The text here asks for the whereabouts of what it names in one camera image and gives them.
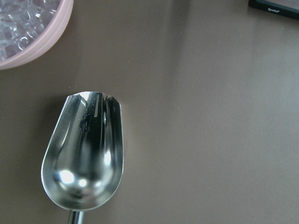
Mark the steel ice scoop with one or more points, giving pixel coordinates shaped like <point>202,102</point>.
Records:
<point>84,160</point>

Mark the pink bowl of ice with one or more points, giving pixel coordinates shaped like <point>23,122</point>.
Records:
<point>29,28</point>

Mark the black frame box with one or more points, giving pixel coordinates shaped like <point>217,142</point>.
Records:
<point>287,8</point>

